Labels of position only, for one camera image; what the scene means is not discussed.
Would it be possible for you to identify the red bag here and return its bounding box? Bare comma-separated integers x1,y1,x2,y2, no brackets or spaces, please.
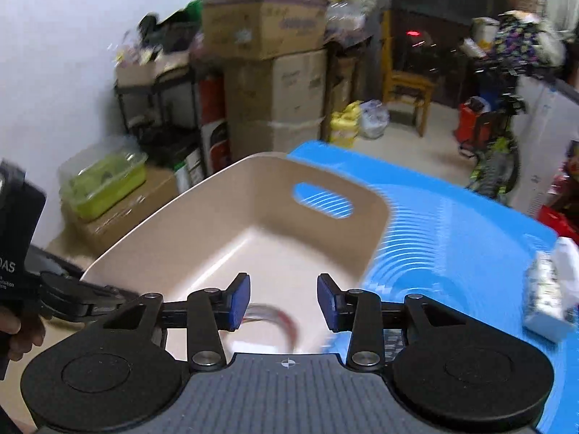
535,203,579,241

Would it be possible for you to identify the wooden chair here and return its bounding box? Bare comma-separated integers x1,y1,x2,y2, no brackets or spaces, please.
381,9,438,139

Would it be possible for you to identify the red and white appliance carton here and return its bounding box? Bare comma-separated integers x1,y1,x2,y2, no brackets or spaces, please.
199,120,232,178

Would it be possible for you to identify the green container with clear lid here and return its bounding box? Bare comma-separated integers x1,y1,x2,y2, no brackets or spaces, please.
58,142,149,218

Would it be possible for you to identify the white tall appliance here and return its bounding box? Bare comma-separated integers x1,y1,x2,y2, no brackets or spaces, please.
515,73,579,216

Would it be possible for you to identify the clear plastic bag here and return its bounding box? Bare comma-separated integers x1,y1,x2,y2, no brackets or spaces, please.
359,98,390,140

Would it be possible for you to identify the beige open box with clutter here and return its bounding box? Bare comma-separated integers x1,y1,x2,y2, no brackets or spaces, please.
115,51,191,88

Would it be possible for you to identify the film-wrapped large cardboard box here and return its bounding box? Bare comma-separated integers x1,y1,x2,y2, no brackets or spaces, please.
226,118,325,164

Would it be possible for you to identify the black shelf rack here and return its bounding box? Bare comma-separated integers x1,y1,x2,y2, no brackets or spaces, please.
113,70,202,169

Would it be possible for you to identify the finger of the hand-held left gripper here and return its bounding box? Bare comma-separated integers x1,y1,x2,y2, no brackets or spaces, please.
38,271,139,325

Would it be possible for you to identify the green black bicycle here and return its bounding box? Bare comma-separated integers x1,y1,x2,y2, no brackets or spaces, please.
465,61,528,205

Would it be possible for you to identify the colourful patterned cloth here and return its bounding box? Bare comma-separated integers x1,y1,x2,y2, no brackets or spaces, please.
490,10,567,78

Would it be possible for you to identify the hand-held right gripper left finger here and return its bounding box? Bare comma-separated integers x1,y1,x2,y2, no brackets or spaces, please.
102,272,252,370

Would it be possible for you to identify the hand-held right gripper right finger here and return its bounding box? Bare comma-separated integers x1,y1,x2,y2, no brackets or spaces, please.
317,273,471,370

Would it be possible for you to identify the blue ruled mat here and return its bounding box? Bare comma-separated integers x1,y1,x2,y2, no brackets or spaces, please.
287,141,579,434

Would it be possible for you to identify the beige plastic basin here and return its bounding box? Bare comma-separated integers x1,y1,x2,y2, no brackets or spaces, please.
80,153,390,358

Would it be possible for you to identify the taped cardboard box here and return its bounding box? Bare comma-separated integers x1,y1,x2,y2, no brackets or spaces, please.
63,167,179,255

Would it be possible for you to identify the open cardboard box with bags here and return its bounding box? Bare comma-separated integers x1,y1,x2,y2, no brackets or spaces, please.
200,0,329,60

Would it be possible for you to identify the large printed cardboard box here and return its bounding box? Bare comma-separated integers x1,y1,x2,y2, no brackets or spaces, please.
224,50,327,124

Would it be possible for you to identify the yellow detergent bottle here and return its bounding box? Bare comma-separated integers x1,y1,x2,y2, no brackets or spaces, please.
329,101,363,148

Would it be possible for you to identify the person's left hand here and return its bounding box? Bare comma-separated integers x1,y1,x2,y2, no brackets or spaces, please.
0,306,46,362

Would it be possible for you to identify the patterned tissue pack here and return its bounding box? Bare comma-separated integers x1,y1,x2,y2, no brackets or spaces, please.
522,237,579,342

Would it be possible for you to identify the green white small carton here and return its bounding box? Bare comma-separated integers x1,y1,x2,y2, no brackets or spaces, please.
174,147,204,193

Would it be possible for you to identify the blurred white red thing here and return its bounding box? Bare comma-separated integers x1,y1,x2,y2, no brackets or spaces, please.
245,303,303,354

